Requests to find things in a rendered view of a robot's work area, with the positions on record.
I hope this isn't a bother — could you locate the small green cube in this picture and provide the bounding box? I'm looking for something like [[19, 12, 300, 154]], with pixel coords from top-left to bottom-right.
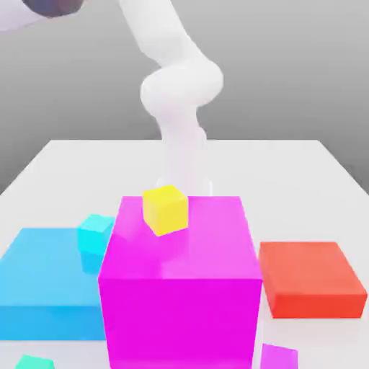
[[14, 354, 55, 369]]

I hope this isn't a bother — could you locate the small purple cube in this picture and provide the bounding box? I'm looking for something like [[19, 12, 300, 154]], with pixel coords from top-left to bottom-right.
[[259, 342, 298, 369]]

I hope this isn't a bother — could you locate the small cyan cube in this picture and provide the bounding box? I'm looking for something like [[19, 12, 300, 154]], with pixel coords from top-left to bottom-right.
[[76, 213, 116, 257]]

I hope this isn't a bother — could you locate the large blue box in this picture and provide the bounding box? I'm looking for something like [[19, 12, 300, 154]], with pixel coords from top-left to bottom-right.
[[0, 227, 107, 342]]

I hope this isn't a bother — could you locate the small yellow cube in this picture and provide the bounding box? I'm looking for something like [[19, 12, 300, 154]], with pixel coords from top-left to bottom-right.
[[142, 184, 189, 238]]

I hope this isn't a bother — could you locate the large magenta box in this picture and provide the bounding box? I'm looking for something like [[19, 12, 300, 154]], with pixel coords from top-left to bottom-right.
[[97, 195, 264, 369]]

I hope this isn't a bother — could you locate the large orange box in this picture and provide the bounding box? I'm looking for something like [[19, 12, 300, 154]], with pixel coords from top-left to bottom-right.
[[258, 241, 368, 320]]

